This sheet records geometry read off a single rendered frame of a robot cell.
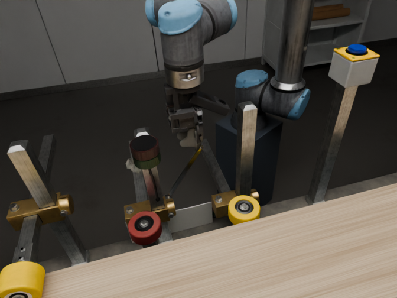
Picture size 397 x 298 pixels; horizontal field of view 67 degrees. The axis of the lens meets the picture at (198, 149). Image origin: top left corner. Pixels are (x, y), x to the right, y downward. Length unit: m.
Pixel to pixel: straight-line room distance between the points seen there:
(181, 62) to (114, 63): 2.81
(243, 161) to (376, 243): 0.35
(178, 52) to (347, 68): 0.38
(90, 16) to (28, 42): 0.66
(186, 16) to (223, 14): 0.12
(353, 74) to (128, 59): 2.87
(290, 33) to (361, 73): 0.52
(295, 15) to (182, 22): 0.68
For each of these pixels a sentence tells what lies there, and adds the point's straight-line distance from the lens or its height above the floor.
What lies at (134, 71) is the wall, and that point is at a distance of 3.48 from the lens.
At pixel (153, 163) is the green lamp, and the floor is 1.08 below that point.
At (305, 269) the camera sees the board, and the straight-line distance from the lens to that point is 0.71.
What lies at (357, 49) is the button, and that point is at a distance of 0.79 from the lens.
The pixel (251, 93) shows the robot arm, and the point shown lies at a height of 0.82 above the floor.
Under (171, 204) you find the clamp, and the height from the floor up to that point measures 0.87.
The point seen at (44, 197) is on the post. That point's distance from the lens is 0.78.
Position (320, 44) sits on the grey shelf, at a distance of 4.02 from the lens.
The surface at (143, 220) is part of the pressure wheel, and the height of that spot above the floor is 0.91.
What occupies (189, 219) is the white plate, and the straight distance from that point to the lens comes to 0.96.
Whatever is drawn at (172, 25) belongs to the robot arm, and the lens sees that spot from 0.64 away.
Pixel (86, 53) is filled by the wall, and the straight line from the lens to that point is 3.43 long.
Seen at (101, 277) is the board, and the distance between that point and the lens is 0.72.
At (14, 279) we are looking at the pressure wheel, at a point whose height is 0.98.
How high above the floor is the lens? 1.50
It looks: 39 degrees down
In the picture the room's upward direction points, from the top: 4 degrees counter-clockwise
